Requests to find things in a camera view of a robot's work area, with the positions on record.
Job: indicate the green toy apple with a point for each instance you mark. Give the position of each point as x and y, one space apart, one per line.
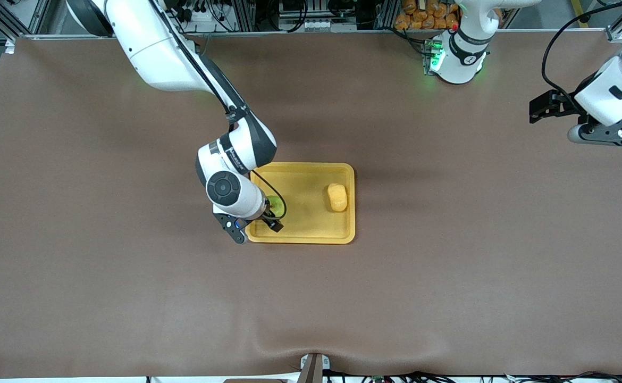
275 203

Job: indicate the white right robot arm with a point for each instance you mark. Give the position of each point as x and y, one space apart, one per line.
157 48

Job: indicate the yellow plastic tray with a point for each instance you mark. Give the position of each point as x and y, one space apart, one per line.
305 213

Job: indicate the bag of orange fruits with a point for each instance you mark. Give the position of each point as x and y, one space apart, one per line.
428 15

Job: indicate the aluminium table edge rail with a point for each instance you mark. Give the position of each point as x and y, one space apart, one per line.
316 33

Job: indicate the large white power strip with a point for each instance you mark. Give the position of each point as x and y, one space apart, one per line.
212 25

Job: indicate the yellow post with caster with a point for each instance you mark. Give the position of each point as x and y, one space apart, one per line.
576 6

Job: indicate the yellow toy potato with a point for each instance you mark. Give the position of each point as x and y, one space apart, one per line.
337 198

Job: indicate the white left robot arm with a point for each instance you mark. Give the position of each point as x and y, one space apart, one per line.
462 58

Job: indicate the brown table mat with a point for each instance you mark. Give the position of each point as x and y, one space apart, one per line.
449 266

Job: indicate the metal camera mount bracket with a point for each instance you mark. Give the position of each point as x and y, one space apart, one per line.
313 369

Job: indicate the small white power strip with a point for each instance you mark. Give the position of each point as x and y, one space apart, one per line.
321 25

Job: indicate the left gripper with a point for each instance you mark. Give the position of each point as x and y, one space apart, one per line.
562 102

